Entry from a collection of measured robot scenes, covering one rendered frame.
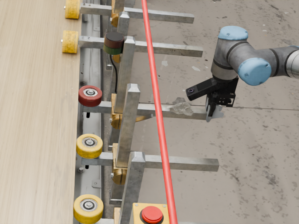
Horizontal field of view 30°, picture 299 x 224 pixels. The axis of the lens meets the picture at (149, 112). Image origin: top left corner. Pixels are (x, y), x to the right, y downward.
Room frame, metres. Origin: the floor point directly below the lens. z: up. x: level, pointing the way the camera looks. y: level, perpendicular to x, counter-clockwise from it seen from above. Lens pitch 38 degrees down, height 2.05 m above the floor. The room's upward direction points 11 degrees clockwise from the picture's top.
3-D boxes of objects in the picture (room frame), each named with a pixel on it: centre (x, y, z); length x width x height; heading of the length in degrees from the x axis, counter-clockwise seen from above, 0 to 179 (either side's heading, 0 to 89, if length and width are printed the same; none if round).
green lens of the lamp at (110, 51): (1.47, 0.15, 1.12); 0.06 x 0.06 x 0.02
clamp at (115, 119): (1.50, 0.11, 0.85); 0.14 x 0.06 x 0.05; 11
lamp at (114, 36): (1.47, 0.15, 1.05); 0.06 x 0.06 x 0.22; 11
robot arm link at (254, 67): (1.48, -0.28, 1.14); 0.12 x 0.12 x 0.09; 29
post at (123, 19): (1.72, 0.15, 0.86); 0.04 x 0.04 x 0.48; 11
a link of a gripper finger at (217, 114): (1.56, -0.23, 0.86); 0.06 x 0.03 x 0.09; 101
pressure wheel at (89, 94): (1.49, 0.21, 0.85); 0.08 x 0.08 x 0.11
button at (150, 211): (0.73, -0.04, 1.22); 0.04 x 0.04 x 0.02
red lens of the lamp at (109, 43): (1.47, 0.15, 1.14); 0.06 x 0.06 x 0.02
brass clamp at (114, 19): (1.99, 0.20, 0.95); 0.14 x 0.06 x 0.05; 11
